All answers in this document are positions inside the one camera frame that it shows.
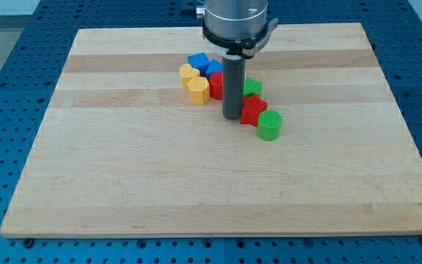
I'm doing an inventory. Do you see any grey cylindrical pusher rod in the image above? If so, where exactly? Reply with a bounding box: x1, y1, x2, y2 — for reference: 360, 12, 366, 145
222, 56, 245, 120

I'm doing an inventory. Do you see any red cylinder block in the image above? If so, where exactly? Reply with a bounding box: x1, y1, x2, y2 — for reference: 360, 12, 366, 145
209, 71, 223, 100

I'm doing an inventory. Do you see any red star block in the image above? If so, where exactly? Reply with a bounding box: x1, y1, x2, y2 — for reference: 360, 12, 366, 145
240, 94, 267, 127

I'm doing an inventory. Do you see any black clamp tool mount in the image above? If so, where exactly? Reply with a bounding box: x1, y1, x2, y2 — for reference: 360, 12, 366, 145
202, 18, 279, 59

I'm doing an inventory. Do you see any wooden board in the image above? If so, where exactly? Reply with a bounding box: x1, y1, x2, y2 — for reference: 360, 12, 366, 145
0, 23, 422, 238

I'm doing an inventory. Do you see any blue triangle block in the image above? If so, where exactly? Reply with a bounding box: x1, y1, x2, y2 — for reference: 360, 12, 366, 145
205, 59, 223, 78

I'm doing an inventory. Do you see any green cylinder block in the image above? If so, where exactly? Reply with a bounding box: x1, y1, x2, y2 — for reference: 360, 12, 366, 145
257, 110, 283, 142

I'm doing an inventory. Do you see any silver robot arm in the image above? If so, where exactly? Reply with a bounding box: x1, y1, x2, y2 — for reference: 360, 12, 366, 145
196, 0, 279, 120

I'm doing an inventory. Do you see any green star block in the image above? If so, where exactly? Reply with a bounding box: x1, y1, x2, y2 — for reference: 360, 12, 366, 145
243, 77, 263, 97

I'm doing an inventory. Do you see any yellow heart block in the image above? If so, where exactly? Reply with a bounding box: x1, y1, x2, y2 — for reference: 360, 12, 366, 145
179, 63, 201, 90

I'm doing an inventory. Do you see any yellow pentagon block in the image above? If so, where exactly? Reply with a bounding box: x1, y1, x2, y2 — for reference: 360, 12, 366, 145
188, 76, 210, 105

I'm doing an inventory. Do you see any blue cube block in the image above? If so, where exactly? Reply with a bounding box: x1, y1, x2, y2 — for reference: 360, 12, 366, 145
188, 53, 210, 76

